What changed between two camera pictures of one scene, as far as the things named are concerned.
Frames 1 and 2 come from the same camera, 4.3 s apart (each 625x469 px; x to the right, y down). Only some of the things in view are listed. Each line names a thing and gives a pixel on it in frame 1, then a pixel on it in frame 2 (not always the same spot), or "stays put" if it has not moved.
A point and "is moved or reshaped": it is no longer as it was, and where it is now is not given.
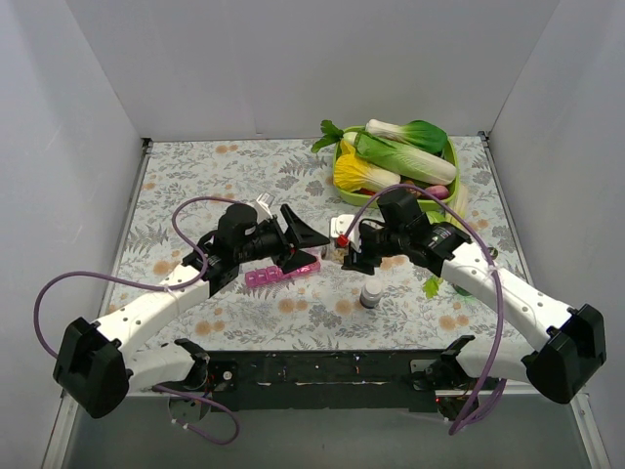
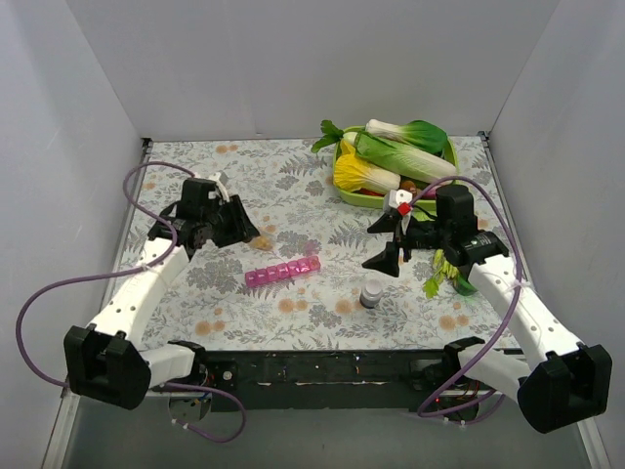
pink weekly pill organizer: x=270 y=274 stays put
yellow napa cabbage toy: x=352 y=172 stays put
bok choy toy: x=423 y=134 stays put
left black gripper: x=284 y=239 → x=228 y=221
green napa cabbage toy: x=402 y=161 stays put
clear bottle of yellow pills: x=338 y=254 is moved or reshaped
